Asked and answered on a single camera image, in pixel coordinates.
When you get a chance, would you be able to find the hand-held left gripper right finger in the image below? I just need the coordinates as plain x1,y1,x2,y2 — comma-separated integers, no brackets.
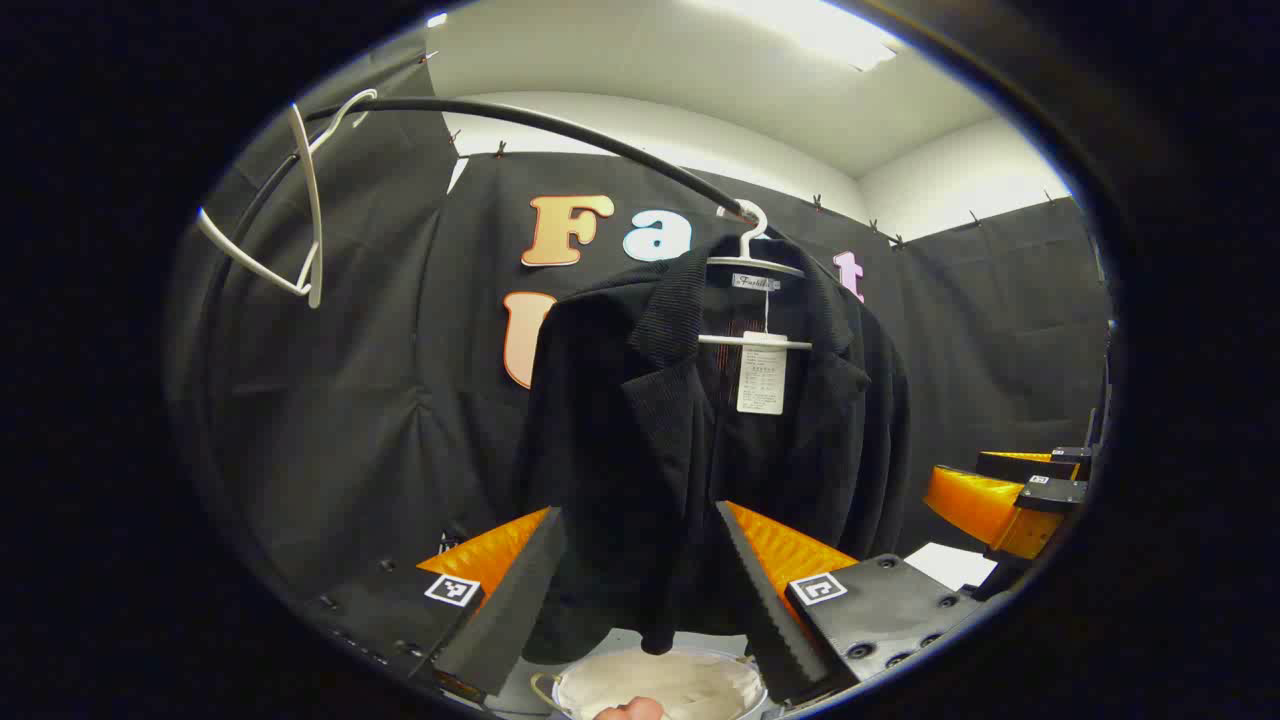
714,500,991,706

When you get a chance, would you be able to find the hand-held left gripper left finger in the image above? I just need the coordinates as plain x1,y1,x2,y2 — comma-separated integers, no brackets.
295,505,569,701

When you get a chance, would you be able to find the white laundry hamper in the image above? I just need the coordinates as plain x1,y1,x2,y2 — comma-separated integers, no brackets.
530,645,769,720

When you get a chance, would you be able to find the black corduroy jacket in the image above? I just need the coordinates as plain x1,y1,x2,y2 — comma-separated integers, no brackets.
512,235,911,661

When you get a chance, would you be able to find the white jacket hanger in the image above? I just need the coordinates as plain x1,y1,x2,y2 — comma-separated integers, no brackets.
697,200,813,351

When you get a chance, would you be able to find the empty white hanger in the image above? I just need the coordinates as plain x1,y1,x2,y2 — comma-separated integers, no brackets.
197,88,379,309

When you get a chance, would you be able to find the black metal clothes rack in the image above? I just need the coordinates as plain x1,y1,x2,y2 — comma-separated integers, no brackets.
195,97,786,451

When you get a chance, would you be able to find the white paper hang tag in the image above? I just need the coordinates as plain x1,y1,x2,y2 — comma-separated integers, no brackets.
737,333,788,416

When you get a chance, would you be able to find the black backdrop cloth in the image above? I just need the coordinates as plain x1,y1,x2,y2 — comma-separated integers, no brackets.
165,30,1111,641

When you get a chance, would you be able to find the large ceiling light panel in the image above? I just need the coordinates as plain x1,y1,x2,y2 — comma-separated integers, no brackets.
700,0,901,73

